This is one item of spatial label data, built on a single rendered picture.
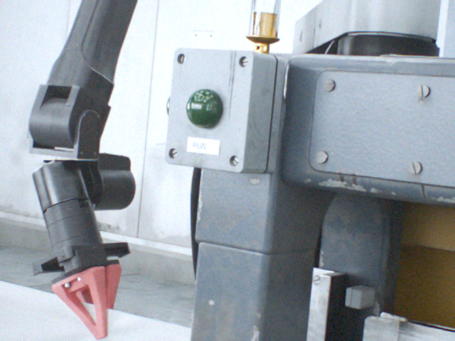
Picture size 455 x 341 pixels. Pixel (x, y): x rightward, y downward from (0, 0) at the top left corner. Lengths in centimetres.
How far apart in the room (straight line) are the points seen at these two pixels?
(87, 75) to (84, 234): 18
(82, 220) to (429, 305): 39
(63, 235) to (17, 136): 761
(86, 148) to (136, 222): 660
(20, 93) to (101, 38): 757
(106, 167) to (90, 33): 16
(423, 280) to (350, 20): 30
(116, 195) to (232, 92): 46
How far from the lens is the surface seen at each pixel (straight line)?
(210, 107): 69
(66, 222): 106
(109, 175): 112
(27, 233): 850
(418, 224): 94
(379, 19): 83
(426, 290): 99
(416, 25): 83
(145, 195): 760
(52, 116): 108
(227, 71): 70
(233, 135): 69
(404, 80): 68
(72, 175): 108
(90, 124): 107
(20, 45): 871
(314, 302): 95
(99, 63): 109
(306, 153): 72
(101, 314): 105
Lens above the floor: 128
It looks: 3 degrees down
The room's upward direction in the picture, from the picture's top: 5 degrees clockwise
